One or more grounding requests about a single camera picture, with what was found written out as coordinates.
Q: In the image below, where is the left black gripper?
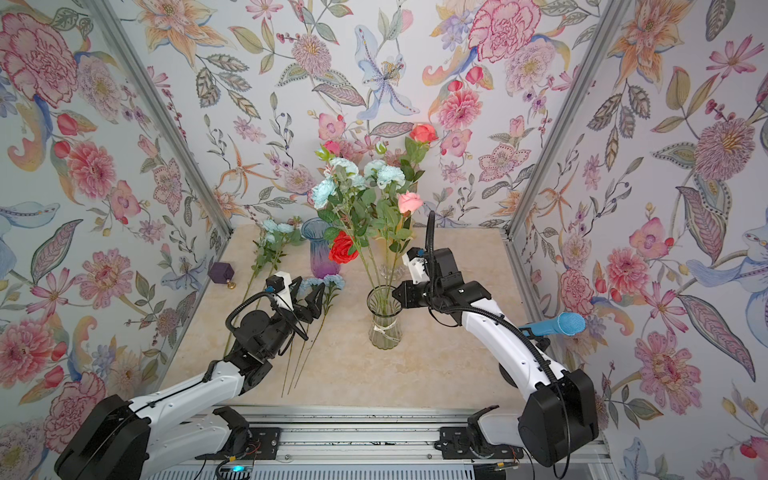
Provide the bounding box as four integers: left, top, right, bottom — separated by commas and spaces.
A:
264, 279, 326, 359

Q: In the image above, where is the blue carnation stem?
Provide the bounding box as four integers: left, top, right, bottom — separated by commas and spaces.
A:
292, 274, 346, 388
280, 341, 295, 398
284, 277, 325, 396

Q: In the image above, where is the clear ribbed glass vase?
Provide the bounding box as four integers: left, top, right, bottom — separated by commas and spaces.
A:
366, 285, 402, 350

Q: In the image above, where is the red rose stem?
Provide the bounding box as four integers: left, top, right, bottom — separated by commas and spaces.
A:
328, 231, 359, 265

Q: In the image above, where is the light blue rose stem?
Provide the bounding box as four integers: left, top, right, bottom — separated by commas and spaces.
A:
225, 219, 308, 364

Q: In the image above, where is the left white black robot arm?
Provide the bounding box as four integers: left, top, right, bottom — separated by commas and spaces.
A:
54, 272, 326, 479

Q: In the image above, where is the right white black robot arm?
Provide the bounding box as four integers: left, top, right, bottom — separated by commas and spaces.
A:
392, 216, 600, 467

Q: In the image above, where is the blue purple glass vase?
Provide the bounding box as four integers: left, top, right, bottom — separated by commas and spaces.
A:
301, 217, 341, 279

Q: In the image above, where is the purple perfume bottle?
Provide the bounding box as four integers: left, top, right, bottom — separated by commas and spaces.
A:
208, 262, 237, 290

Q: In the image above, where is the pink and blue rose bouquet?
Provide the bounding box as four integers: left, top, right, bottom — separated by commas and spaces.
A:
310, 158, 423, 289

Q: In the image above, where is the pink rose blue carnation bouquet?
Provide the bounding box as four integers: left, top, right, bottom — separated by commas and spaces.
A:
315, 121, 439, 190

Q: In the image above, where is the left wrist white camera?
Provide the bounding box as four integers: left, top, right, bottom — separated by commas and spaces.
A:
264, 271, 293, 311

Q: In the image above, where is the wrist white camera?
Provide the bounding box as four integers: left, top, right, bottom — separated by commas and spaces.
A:
264, 271, 293, 311
402, 247, 429, 284

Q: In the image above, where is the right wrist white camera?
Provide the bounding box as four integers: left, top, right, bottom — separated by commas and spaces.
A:
402, 247, 429, 284

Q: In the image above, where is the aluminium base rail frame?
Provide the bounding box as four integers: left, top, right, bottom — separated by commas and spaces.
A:
116, 404, 616, 479

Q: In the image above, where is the right aluminium corner post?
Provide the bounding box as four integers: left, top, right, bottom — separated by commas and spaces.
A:
505, 1, 631, 242

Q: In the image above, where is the aluminium corner post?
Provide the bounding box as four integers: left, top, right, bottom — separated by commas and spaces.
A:
84, 0, 233, 241
505, 1, 631, 242

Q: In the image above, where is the left aluminium corner post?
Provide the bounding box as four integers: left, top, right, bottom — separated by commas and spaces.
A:
84, 0, 233, 241

